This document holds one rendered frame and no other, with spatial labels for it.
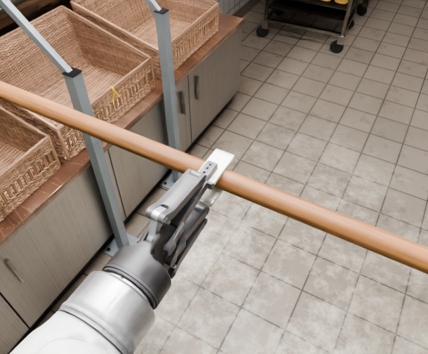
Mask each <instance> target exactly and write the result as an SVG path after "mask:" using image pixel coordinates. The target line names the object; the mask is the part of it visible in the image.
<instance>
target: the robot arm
mask: <svg viewBox="0 0 428 354"><path fill-rule="evenodd" d="M233 159H234V155H232V154H229V153H228V152H224V151H222V150H219V149H215V151H214V152H213V153H212V155H211V156H210V157H209V158H208V159H207V160H206V162H205V163H204V164H203V166H202V167H201V168H200V169H199V170H198V171H195V170H193V169H188V170H186V172H185V173H184V174H183V175H182V176H181V177H180V178H179V179H178V180H177V181H176V182H175V183H174V184H173V186H172V187H171V188H170V189H169V190H168V191H167V192H166V193H165V194H164V195H163V196H162V197H161V199H160V200H159V201H158V202H156V203H154V204H153V205H151V206H149V207H148V208H147V210H146V212H145V216H146V217H148V218H150V219H151V220H150V224H149V228H148V229H146V231H144V232H143V234H142V237H141V238H140V240H139V242H138V243H137V244H136V245H133V246H124V247H121V248H120V249H119V250H118V251H117V252H116V253H115V254H114V255H113V257H111V259H110V260H109V261H108V262H107V264H106V265H105V266H104V267H103V269H102V271H100V270H98V271H93V272H91V273H90V274H89V275H88V276H87V278H86V279H85V280H84V281H83V282H82V283H81V284H80V285H79V287H78V288H77V289H76V290H75V291H74V293H73V294H72V295H71V296H70V297H69V298H68V299H67V300H66V301H65V302H64V303H63V304H62V305H61V306H60V309H59V310H58V311H57V312H56V313H55V314H54V315H53V316H52V317H51V318H50V319H49V320H48V321H47V322H45V323H44V324H43V325H41V326H40V327H39V328H37V329H35V330H34V331H33V332H31V333H30V334H29V335H28V336H27V337H26V338H25V339H24V340H23V341H22V342H21V343H20V344H19V345H17V346H16V347H15V348H14V350H13V351H12V352H11V353H10V354H134V352H135V351H136V349H137V348H138V346H139V345H140V343H141V342H142V340H143V339H144V337H145V336H146V334H147V332H148V331H149V330H150V328H151V327H152V325H153V324H154V322H155V314H154V310H155V309H156V308H157V306H158V305H159V304H160V302H161V301H162V299H163V298H164V296H165V295H166V293H167V292H168V290H169V289H170V286H171V279H173V278H174V277H175V274H176V272H177V271H178V268H179V267H180V264H181V263H182V261H183V259H184V258H185V256H186V255H187V253H188V252H189V250H190V249H191V247H192V245H193V244H194V243H195V241H196V239H197V237H198V236H199V235H200V233H201V231H202V230H203V229H204V227H205V225H206V224H207V222H208V219H207V218H205V217H206V216H207V215H208V213H209V211H210V208H209V207H211V206H212V205H213V204H214V203H215V201H216V199H217V198H218V197H219V196H220V194H221V193H222V191H223V190H221V189H219V188H216V187H214V185H215V184H216V183H217V181H218V180H219V179H220V177H221V175H222V174H223V173H224V172H225V170H226V169H227V167H228V166H229V165H230V164H231V163H232V161H233Z"/></svg>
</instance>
